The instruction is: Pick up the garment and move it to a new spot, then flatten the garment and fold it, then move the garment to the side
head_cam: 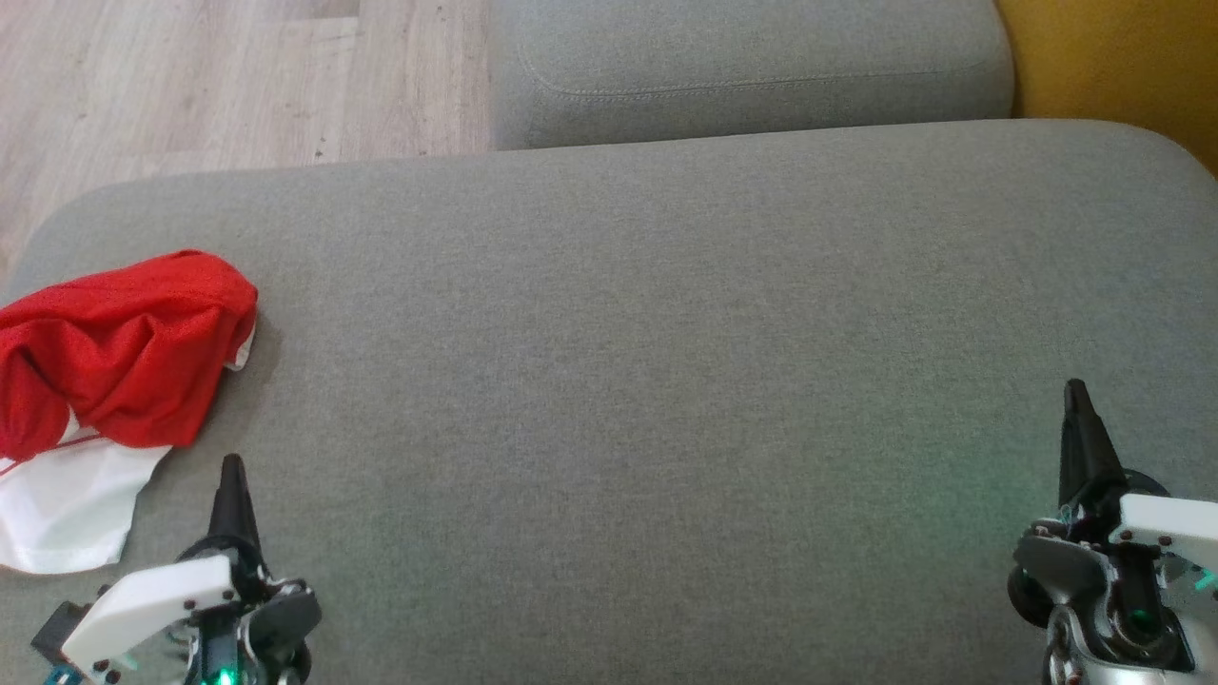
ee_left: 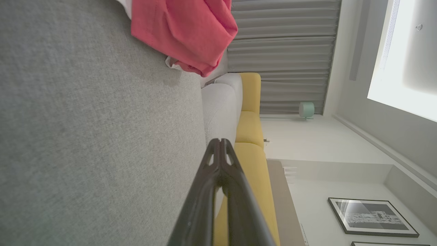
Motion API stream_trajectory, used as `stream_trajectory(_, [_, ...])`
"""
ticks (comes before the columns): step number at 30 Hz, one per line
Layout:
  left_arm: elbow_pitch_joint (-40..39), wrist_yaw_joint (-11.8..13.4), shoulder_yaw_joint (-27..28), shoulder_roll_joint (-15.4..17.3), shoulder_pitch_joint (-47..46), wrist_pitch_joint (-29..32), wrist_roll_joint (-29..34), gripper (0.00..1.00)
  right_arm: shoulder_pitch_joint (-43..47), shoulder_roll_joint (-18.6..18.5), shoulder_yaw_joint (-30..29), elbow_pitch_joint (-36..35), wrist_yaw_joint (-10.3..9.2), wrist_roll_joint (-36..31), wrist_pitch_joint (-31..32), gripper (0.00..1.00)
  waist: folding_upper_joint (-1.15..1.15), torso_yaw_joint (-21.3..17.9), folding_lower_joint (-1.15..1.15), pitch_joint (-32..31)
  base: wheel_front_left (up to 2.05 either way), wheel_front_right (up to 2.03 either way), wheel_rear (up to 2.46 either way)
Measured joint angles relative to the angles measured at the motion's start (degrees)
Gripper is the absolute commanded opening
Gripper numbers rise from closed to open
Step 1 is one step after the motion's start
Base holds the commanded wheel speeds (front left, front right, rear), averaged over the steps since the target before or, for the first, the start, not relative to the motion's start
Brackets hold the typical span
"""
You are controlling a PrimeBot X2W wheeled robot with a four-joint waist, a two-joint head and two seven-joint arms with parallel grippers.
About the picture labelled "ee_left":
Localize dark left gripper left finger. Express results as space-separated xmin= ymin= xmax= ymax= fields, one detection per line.
xmin=167 ymin=138 xmax=222 ymax=246

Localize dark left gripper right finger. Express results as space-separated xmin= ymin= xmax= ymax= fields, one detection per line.
xmin=220 ymin=138 xmax=276 ymax=246

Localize red shorts with white waistband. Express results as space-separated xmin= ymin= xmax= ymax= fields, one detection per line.
xmin=131 ymin=0 xmax=238 ymax=78

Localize red and white jersey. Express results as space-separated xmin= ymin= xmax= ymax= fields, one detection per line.
xmin=116 ymin=0 xmax=133 ymax=19

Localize brown ledge behind sofa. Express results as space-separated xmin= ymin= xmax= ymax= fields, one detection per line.
xmin=267 ymin=160 xmax=307 ymax=246

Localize yellow sofa backrest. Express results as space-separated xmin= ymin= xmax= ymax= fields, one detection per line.
xmin=213 ymin=72 xmax=281 ymax=246

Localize light grey sofa cushion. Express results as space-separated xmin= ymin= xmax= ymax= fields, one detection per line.
xmin=201 ymin=73 xmax=243 ymax=219

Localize mint green floor lamp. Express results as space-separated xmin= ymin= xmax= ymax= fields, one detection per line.
xmin=260 ymin=102 xmax=315 ymax=121

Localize large grey sofa seat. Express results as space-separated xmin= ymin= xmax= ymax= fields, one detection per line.
xmin=0 ymin=0 xmax=207 ymax=246

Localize large black framed picture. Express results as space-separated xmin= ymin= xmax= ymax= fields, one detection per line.
xmin=328 ymin=197 xmax=420 ymax=238

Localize grey pleated curtain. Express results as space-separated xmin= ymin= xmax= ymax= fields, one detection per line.
xmin=227 ymin=0 xmax=342 ymax=115

